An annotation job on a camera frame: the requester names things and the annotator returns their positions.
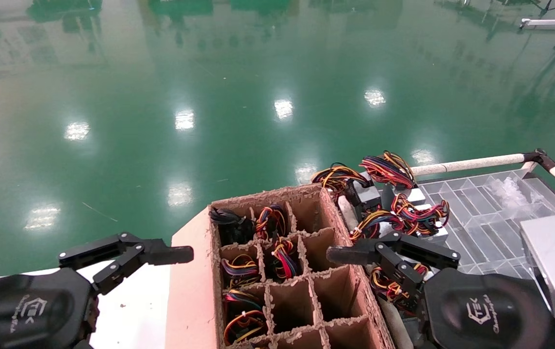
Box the black pipe connector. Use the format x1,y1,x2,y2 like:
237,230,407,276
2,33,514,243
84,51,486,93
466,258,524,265
523,148,555,171

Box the clear plastic compartment tray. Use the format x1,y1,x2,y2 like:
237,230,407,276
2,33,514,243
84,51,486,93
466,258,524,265
418,167,555,291

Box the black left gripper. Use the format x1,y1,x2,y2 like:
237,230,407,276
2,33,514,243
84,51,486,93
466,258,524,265
0,232,195,349

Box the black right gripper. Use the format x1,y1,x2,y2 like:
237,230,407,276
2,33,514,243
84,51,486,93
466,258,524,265
326,231,555,349

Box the brown cardboard divider box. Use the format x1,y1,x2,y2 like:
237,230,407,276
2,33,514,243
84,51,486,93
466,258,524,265
165,183,395,349

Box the power supply with black wires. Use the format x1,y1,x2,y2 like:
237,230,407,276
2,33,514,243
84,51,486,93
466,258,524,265
210,207,255,244

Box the long white frame pipe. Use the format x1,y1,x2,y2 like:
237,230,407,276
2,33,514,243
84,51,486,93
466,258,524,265
411,153,526,176

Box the grey power supply colourful wires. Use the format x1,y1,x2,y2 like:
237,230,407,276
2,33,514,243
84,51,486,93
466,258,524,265
221,254,262,287
360,151,427,205
369,264,428,313
349,210,407,243
255,204,288,240
392,194,450,243
311,163,383,214
222,289,269,347
270,238,303,281

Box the white metal base bar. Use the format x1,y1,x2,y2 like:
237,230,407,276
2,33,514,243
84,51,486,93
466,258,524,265
520,18,555,30

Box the crumpled clear plastic wrap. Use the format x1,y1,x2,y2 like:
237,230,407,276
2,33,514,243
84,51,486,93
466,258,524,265
490,175,533,210

